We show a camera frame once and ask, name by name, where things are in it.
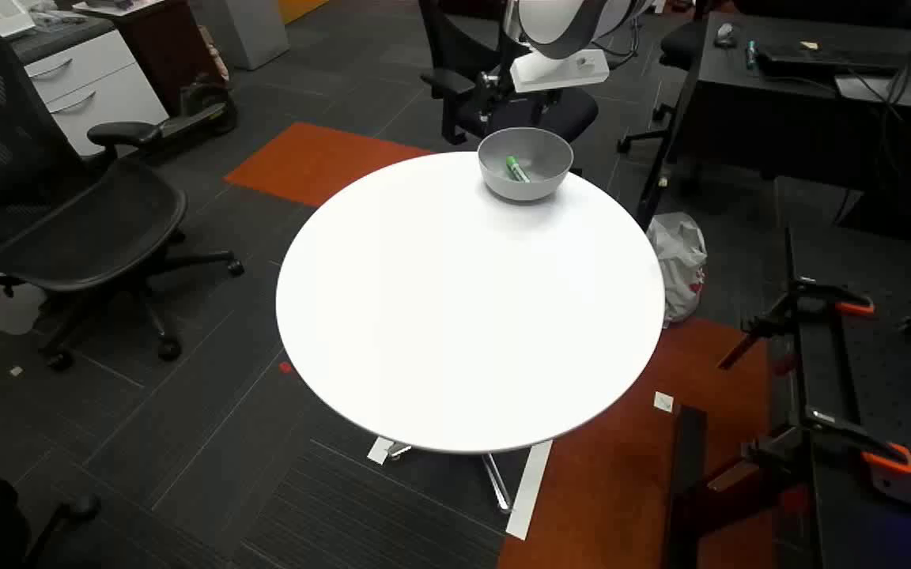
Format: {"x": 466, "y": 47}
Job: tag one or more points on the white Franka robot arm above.
{"x": 567, "y": 19}

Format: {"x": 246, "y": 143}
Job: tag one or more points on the grey round bowl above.
{"x": 540, "y": 183}

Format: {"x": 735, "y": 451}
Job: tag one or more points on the grey metal cabinet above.
{"x": 246, "y": 30}

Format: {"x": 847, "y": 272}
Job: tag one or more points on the black kick scooter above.
{"x": 174, "y": 122}

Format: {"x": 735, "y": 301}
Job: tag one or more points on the black mesh office chair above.
{"x": 87, "y": 225}

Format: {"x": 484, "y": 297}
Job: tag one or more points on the dark brown wooden desk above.
{"x": 166, "y": 41}

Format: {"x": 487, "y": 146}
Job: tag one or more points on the black office desk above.
{"x": 791, "y": 96}

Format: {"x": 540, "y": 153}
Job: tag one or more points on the white plastic bag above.
{"x": 681, "y": 264}

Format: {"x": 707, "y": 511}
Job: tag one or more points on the white metal table base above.
{"x": 532, "y": 486}

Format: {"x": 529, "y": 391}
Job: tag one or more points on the white drawer cabinet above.
{"x": 96, "y": 82}

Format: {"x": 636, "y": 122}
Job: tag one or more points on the green and grey marker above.
{"x": 520, "y": 170}

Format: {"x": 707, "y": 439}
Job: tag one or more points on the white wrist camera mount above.
{"x": 561, "y": 69}

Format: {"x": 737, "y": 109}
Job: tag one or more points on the small white paper scrap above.
{"x": 666, "y": 403}

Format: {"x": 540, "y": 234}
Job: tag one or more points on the grey computer mouse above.
{"x": 725, "y": 31}

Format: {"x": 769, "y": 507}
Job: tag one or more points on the black mounting board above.
{"x": 888, "y": 420}

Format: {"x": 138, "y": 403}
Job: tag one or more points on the black padded office chair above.
{"x": 458, "y": 64}

